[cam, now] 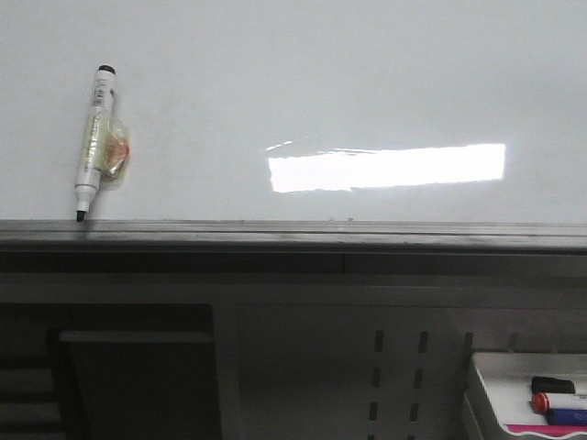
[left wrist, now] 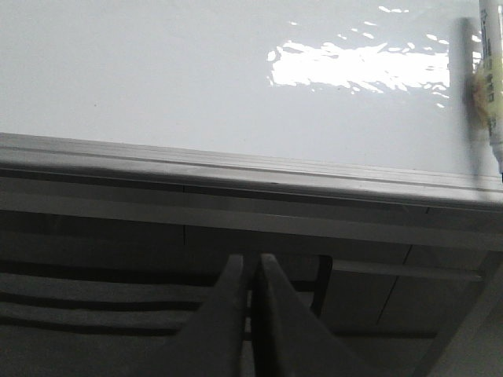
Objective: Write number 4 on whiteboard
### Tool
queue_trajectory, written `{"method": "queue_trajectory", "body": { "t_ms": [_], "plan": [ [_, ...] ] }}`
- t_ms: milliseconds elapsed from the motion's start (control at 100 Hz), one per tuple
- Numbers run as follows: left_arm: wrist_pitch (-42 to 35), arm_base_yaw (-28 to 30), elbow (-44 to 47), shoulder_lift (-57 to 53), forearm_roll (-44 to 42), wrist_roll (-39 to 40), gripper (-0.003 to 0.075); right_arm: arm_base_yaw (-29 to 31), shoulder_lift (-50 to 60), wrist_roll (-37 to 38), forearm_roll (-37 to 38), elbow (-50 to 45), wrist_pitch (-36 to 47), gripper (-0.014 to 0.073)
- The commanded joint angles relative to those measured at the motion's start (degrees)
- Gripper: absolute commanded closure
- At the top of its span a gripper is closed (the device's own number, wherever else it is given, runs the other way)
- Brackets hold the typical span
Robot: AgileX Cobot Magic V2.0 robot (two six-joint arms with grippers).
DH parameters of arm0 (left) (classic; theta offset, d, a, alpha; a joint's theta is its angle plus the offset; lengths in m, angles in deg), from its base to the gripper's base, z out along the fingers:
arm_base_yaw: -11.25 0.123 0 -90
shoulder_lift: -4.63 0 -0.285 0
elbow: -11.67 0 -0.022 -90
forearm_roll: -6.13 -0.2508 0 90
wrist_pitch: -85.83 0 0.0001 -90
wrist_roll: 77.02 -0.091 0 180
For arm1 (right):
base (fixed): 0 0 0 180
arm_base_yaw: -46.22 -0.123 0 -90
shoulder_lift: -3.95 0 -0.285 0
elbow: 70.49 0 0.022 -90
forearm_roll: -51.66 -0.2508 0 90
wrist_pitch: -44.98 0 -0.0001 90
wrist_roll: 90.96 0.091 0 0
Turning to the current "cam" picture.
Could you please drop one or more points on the white whiteboard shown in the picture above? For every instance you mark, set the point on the white whiteboard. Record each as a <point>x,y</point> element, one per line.
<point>399,111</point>

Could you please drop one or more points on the red capped marker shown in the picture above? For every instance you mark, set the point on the red capped marker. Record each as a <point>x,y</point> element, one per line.
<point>542,402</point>

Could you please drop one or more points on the white plastic marker tray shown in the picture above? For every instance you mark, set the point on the white plastic marker tray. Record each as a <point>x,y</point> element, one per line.
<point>499,391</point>

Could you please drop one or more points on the white slotted pegboard panel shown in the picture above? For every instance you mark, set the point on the white slotted pegboard panel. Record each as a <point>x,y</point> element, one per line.
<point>334,371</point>

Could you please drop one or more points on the grey whiteboard ledge frame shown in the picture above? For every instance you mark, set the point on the grey whiteboard ledge frame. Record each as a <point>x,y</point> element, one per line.
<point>314,247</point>

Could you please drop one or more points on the blue capped marker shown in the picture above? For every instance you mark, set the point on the blue capped marker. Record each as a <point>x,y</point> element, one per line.
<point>566,417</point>

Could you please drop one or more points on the white black whiteboard marker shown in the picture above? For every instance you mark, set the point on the white black whiteboard marker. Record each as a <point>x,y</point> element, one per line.
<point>106,145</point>

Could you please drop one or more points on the pink eraser block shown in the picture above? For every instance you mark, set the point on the pink eraser block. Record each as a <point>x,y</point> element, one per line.
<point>550,430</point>

